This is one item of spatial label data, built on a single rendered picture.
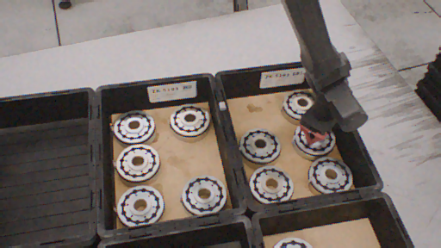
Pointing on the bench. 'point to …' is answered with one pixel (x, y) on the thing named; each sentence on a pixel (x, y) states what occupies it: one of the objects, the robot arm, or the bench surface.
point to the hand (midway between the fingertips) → (315, 134)
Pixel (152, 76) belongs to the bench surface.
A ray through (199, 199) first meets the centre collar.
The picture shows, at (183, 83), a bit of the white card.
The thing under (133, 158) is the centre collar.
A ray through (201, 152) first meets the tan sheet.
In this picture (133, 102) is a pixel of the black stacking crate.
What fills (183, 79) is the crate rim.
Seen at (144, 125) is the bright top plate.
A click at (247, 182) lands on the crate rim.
